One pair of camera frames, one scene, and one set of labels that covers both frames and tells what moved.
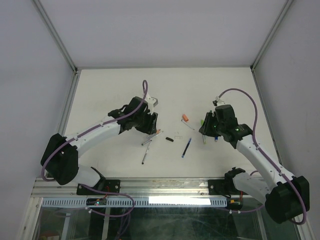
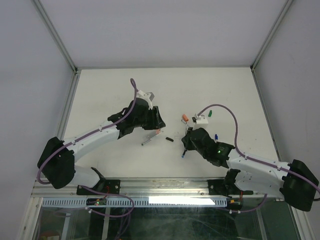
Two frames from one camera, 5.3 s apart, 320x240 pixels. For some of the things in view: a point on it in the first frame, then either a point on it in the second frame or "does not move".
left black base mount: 107,185 does not move
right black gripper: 204,129 -> 186,140
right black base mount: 221,187 does not move
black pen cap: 169,139 does not move
